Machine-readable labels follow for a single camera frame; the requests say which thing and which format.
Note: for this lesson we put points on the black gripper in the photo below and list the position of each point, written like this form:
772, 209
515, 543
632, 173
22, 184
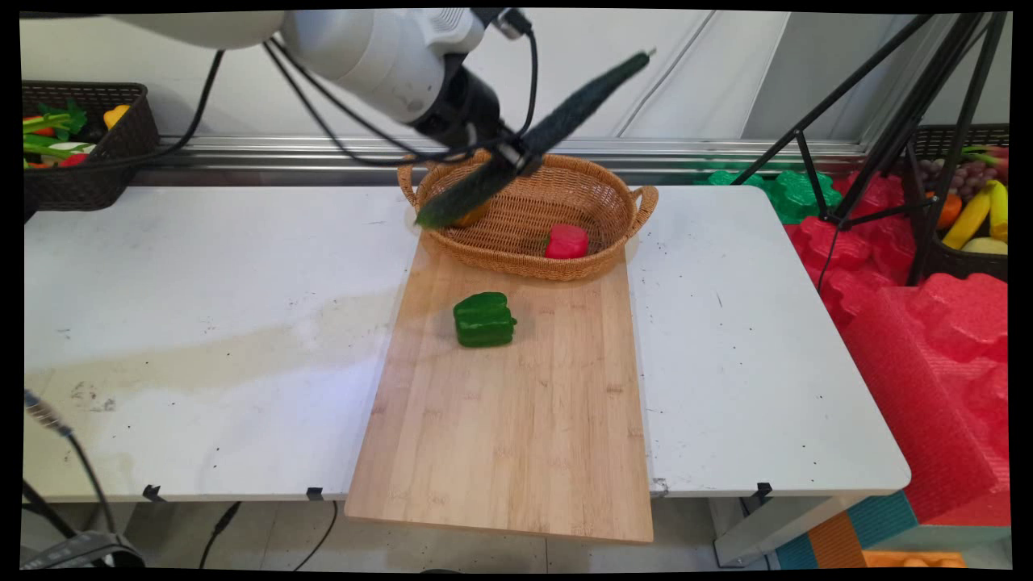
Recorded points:
464, 109

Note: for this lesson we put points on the dark green toy cucumber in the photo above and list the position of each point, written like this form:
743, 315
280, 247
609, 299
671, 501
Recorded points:
581, 101

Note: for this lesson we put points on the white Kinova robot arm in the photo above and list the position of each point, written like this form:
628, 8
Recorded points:
355, 52

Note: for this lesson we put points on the orange toy vegetable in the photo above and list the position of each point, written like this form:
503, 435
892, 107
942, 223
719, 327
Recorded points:
476, 216

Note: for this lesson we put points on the oval wicker basket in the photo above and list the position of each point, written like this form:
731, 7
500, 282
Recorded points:
565, 210

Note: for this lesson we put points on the red toy bell pepper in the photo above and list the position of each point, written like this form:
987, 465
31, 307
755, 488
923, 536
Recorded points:
566, 241

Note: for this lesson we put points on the green toy bell pepper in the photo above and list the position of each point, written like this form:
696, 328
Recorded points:
484, 320

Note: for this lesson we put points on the bamboo cutting board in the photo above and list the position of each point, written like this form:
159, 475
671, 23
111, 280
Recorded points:
516, 411

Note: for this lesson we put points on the small red foam block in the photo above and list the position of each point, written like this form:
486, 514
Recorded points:
855, 250

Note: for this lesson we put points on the yellow toy pepper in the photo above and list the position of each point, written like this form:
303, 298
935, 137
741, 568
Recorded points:
114, 116

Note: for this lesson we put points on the black woven vegetable basket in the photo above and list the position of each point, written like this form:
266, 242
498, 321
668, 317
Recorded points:
89, 181

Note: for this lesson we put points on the orange toy fruit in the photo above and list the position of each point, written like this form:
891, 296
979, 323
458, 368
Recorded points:
950, 211

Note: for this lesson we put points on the small red toy vegetable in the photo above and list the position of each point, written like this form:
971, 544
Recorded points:
73, 160

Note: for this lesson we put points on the purple toy grapes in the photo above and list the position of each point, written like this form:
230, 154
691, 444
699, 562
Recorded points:
964, 173

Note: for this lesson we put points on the white table leg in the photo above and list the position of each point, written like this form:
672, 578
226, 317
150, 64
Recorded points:
767, 528

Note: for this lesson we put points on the black woven fruit basket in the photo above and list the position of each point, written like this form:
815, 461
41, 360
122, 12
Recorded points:
960, 260

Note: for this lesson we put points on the long yellow toy banana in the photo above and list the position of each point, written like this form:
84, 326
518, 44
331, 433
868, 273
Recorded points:
968, 219

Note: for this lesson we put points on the green toy leafy vegetables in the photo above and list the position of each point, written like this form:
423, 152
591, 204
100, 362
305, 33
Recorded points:
50, 133

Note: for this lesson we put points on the large red foam block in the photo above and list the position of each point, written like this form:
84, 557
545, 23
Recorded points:
936, 379

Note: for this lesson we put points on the pale yellow toy fruit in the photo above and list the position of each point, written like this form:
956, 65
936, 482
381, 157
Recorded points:
986, 246

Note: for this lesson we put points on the short yellow toy banana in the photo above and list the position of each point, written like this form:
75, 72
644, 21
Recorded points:
999, 211

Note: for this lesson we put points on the orange plastic crate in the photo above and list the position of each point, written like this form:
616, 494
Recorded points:
912, 559

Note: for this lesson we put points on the white black wrist camera module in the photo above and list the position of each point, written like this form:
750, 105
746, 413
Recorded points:
484, 24

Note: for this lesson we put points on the aluminium wall rail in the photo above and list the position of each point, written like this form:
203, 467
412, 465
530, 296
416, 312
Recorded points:
726, 149

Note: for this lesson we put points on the black camera tripod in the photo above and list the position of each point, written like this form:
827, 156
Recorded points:
912, 121

